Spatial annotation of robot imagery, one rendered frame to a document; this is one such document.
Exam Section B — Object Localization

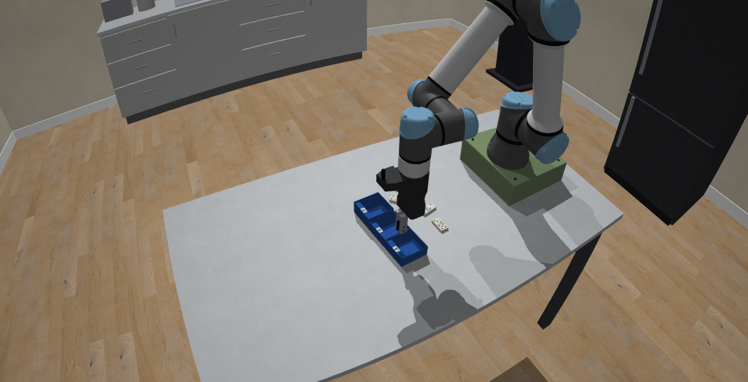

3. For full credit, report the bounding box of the blue rack of bins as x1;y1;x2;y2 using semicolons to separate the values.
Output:
354;192;428;267

